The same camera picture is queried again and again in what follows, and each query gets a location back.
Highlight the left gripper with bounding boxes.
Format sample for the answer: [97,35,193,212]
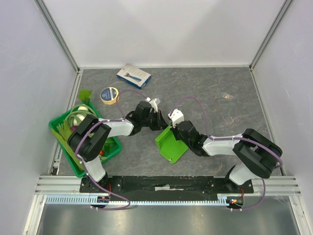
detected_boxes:
[142,110,170,131]

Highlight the green paper box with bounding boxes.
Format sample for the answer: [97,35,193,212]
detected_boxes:
[155,126,188,164]

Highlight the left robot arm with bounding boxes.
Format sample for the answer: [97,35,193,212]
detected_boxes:
[67,98,168,192]

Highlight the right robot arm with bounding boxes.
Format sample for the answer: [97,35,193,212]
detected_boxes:
[171,121,283,193]

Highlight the white razor box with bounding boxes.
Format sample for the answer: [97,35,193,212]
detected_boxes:
[117,64,152,89]

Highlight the masking tape roll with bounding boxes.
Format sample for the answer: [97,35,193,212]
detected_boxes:
[100,87,119,105]

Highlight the toy green leaf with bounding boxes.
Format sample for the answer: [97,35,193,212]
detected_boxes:
[78,89,92,104]

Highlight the white toy radish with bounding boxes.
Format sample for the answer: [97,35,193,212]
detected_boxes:
[77,105,89,114]

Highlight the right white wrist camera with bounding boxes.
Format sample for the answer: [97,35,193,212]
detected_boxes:
[168,109,184,128]

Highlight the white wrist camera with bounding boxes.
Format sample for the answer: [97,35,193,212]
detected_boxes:
[145,97,160,113]
[168,109,184,128]

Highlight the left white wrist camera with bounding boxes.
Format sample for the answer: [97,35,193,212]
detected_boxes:
[145,97,160,113]

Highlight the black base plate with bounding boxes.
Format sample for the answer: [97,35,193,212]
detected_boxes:
[79,175,254,196]

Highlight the slotted cable duct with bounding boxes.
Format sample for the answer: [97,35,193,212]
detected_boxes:
[45,195,234,206]

